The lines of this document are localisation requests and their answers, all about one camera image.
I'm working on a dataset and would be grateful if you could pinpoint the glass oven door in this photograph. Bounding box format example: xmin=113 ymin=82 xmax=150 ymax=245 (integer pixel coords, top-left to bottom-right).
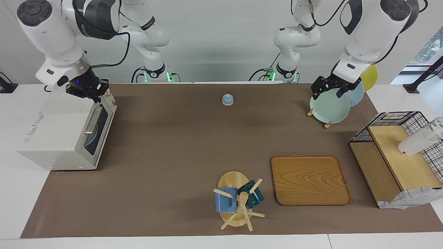
xmin=75 ymin=95 xmax=117 ymax=170

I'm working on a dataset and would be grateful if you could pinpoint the light blue round plate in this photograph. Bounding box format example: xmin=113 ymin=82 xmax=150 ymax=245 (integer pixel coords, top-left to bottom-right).
xmin=85 ymin=121 xmax=101 ymax=155

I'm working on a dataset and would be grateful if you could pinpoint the cream toaster oven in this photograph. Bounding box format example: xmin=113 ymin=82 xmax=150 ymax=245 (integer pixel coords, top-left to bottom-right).
xmin=17 ymin=80 xmax=117 ymax=170

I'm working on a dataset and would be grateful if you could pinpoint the light blue racked plate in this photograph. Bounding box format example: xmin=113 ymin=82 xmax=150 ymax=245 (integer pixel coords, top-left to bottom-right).
xmin=344 ymin=80 xmax=365 ymax=108

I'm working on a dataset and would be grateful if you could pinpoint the pale green plate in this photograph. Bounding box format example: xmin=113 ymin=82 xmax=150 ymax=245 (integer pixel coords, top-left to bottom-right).
xmin=309 ymin=89 xmax=351 ymax=124

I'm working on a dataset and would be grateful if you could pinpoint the wooden dish rack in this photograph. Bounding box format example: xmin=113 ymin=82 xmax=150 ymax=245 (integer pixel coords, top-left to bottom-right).
xmin=307 ymin=108 xmax=333 ymax=129

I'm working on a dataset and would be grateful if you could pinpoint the yellow plate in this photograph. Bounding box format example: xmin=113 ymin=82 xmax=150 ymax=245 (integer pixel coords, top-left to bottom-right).
xmin=360 ymin=64 xmax=378 ymax=91

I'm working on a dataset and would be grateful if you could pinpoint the wooden serving tray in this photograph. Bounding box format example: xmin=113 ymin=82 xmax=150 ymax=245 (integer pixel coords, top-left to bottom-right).
xmin=271 ymin=155 xmax=352 ymax=206

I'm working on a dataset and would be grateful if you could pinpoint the white cup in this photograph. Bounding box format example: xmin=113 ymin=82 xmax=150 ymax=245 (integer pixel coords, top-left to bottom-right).
xmin=398 ymin=128 xmax=438 ymax=156

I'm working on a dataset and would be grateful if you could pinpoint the wooden shelf unit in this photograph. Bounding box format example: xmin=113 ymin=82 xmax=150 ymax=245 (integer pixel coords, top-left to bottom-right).
xmin=349 ymin=125 xmax=443 ymax=210

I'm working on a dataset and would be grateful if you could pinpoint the clear glass cup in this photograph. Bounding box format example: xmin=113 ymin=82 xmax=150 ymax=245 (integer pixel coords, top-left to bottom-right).
xmin=431 ymin=117 xmax=443 ymax=139

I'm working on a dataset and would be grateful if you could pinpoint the brown table mat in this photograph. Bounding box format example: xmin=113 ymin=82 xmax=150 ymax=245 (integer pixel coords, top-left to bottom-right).
xmin=20 ymin=83 xmax=443 ymax=239

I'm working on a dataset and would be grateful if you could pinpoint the wooden mug tree stand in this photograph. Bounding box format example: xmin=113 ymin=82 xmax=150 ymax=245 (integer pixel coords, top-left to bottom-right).
xmin=214 ymin=171 xmax=265 ymax=231

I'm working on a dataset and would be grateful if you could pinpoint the dark green mug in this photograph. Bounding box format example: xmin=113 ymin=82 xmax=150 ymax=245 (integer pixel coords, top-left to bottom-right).
xmin=237 ymin=180 xmax=264 ymax=209

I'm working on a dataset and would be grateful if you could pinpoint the blue mug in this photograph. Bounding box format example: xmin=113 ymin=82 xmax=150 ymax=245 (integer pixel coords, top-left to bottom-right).
xmin=215 ymin=187 xmax=238 ymax=213

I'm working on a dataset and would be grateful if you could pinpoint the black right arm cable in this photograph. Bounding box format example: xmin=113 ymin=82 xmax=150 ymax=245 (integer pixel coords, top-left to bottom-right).
xmin=92 ymin=31 xmax=131 ymax=68

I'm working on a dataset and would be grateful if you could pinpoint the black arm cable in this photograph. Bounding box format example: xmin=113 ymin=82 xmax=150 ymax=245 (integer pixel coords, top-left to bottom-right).
xmin=291 ymin=0 xmax=346 ymax=28
xmin=92 ymin=31 xmax=131 ymax=68

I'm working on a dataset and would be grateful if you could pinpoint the black wire mesh panel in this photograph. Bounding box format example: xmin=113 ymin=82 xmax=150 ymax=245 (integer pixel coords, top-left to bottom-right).
xmin=349 ymin=111 xmax=443 ymax=173

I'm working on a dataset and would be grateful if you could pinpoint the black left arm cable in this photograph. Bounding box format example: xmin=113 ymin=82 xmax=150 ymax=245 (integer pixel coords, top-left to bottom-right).
xmin=291 ymin=0 xmax=346 ymax=28

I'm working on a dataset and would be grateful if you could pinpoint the black base cable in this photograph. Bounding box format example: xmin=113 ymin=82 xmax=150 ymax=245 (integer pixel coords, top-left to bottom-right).
xmin=249 ymin=52 xmax=281 ymax=82

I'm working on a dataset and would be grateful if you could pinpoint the black camera stand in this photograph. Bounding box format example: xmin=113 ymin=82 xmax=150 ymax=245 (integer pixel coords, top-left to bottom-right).
xmin=403 ymin=55 xmax=443 ymax=94

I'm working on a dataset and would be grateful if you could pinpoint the black desk mount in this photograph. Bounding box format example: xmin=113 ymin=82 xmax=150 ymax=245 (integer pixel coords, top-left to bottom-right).
xmin=0 ymin=72 xmax=18 ymax=94

